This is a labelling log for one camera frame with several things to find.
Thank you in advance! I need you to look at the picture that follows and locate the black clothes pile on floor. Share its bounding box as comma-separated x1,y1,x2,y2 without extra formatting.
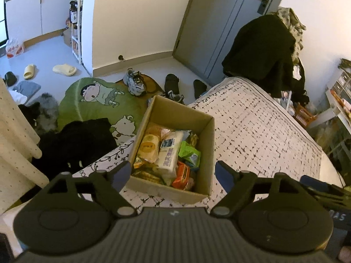
32,118,117,181

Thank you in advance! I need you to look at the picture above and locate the yellow bread packet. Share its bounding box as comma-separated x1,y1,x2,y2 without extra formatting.
137,134,159,163

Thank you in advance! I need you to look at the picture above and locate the patterned white bed cover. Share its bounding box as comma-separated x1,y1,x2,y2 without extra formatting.
2,76,346,252

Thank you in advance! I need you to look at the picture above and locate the orange snack packet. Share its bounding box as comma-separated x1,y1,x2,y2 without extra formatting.
171,161,190,190

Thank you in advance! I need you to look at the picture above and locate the white tissue pack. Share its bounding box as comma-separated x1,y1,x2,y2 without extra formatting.
155,131,184,179

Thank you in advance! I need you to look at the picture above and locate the green snack packet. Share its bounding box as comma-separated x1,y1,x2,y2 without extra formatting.
178,141,201,170

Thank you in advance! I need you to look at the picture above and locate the brown cardboard box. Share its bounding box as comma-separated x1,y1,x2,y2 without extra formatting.
126,96,215,205

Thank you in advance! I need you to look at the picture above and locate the grey fluffy cloth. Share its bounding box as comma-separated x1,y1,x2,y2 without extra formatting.
33,93,59,136

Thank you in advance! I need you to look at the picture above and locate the green cartoon floor rug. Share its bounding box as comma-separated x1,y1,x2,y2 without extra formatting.
57,78,148,145

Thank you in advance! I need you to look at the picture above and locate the orange wooden crate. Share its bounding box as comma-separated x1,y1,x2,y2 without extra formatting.
293,104,317,128

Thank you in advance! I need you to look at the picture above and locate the black slipper right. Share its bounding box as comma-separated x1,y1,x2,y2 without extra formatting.
193,80,207,99

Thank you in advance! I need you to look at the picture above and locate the black slipper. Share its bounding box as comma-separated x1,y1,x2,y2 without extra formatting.
164,74,179,94
193,80,207,99

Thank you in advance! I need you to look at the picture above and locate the grey sneakers pair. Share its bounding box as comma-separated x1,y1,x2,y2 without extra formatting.
123,68,146,97

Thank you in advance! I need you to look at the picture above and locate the black slipper left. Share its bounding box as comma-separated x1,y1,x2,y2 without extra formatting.
164,74,179,94

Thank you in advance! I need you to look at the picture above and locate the grey folded cloth on floor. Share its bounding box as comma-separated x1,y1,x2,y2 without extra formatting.
13,80,41,99

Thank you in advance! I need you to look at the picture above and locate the cream slipper far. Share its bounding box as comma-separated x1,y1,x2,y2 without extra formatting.
23,64,35,80

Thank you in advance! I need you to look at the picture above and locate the black coat on chair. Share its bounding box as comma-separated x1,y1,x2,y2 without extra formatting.
221,15,309,106

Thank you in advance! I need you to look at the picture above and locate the red white plastic bag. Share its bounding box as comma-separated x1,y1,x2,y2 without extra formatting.
5,38,24,58

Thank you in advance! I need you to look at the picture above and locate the grey door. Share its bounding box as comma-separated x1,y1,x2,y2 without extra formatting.
173,0,281,85

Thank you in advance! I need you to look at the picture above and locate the white storage shelf rack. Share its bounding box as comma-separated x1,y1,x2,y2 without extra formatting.
70,0,83,64

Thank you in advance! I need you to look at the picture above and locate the cream slipper near wall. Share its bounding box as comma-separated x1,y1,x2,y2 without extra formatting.
52,64,77,77

